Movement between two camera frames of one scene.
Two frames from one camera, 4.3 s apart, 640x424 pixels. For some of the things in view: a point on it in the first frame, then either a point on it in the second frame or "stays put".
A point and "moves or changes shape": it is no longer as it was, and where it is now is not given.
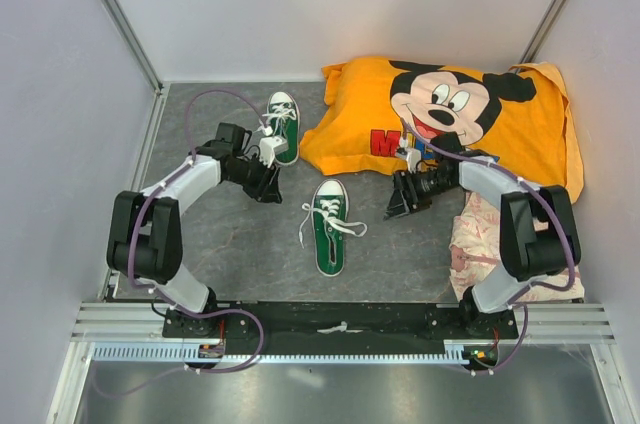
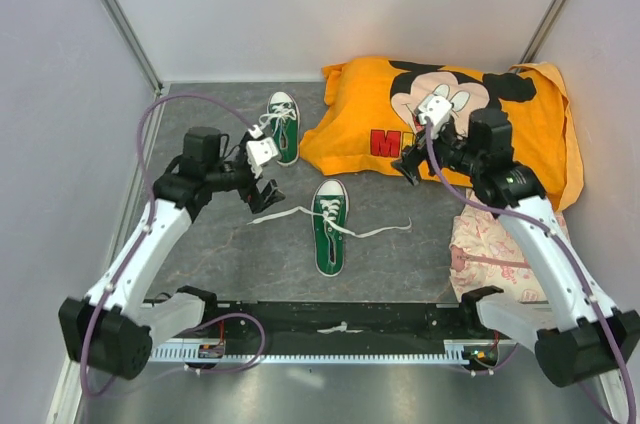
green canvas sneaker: x=284 y=121 stays put
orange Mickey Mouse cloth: x=379 y=114 stays put
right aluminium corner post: x=558 y=4 stays put
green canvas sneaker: x=329 y=216 stays put
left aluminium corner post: x=120 y=15 stays put
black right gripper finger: x=399 y=204 to x=413 y=156
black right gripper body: x=422 y=186 to x=453 y=152
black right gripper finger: x=397 y=205 to x=409 y=165
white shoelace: x=328 y=208 moves or changes shape
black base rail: x=337 y=323 stays put
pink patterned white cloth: x=475 y=255 stays put
